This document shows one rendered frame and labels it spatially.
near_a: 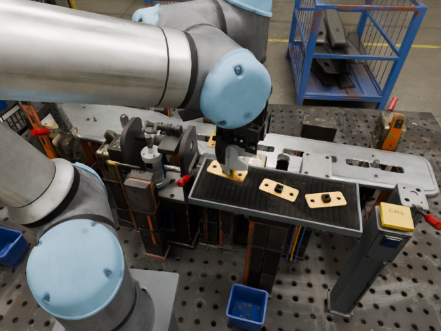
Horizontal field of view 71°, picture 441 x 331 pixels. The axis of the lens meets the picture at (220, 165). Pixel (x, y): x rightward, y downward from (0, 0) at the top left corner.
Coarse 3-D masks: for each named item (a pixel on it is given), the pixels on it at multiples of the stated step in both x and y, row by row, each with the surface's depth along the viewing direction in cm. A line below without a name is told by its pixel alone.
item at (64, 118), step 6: (42, 102) 91; (48, 102) 93; (54, 102) 93; (48, 108) 95; (54, 108) 94; (60, 108) 96; (54, 114) 96; (60, 114) 96; (54, 120) 99; (60, 120) 98; (66, 120) 99; (60, 126) 101; (66, 126) 100; (72, 126) 102
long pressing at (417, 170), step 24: (72, 120) 117; (144, 120) 117; (168, 120) 117; (264, 144) 107; (288, 144) 107; (312, 144) 107; (336, 144) 107; (288, 168) 98; (336, 168) 99; (360, 168) 99; (408, 168) 99; (432, 192) 91
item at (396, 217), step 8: (384, 208) 67; (392, 208) 67; (400, 208) 67; (408, 208) 67; (384, 216) 66; (392, 216) 66; (400, 216) 66; (408, 216) 66; (384, 224) 65; (392, 224) 64; (400, 224) 64; (408, 224) 64
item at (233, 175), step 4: (212, 164) 69; (216, 164) 69; (208, 168) 68; (212, 168) 68; (216, 168) 68; (220, 168) 68; (212, 172) 67; (216, 172) 67; (220, 172) 67; (232, 172) 67; (236, 172) 67; (240, 172) 67; (244, 172) 67; (220, 176) 67; (224, 176) 66; (228, 176) 66; (232, 176) 66; (236, 176) 66; (244, 176) 66; (236, 180) 65; (240, 180) 65
